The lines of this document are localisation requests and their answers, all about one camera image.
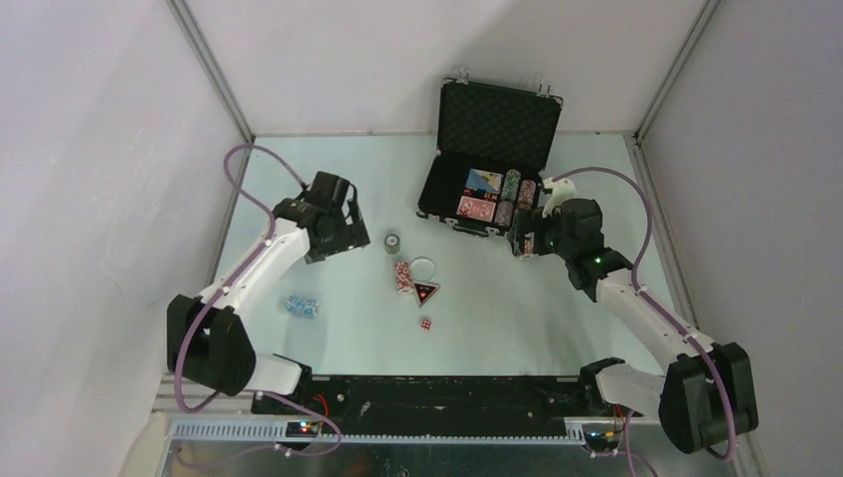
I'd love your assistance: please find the blue card deck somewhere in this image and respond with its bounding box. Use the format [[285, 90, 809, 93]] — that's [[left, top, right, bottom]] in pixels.
[[465, 168, 504, 195]]

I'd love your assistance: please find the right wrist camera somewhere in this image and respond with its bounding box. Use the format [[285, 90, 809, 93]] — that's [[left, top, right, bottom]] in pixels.
[[542, 178, 577, 218]]

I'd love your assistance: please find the black red triangular chip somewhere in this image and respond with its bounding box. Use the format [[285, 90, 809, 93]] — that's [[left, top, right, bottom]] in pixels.
[[413, 281, 440, 307]]

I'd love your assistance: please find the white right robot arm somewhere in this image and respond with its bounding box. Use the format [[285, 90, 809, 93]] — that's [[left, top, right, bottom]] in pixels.
[[507, 199, 759, 454]]

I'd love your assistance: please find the blue white chip stack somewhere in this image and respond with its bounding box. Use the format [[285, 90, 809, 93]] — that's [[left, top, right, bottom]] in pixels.
[[284, 295, 319, 318]]

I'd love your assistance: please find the red white chip roll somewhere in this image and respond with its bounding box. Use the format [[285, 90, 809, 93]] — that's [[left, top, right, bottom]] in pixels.
[[394, 261, 414, 295]]

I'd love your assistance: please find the pink white chip stack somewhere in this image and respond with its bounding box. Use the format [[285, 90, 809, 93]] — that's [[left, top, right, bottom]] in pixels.
[[517, 180, 537, 210]]

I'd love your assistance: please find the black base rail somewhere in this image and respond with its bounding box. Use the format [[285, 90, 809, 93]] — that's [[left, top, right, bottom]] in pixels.
[[289, 375, 624, 438]]

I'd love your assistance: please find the dark green chip stack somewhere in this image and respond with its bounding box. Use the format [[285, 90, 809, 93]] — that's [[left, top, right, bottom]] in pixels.
[[384, 234, 401, 254]]

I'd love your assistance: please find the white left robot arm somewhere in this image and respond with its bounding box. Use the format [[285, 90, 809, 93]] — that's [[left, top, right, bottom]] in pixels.
[[166, 172, 370, 414]]

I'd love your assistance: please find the black aluminium poker case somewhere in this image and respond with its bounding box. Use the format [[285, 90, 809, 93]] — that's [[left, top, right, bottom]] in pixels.
[[416, 70, 564, 238]]

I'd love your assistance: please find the red card deck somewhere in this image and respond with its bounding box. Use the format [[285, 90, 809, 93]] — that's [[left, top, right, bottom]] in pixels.
[[456, 196, 496, 223]]

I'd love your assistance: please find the clear round dealer button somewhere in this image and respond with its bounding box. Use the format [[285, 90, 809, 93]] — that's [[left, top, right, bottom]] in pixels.
[[410, 257, 435, 280]]

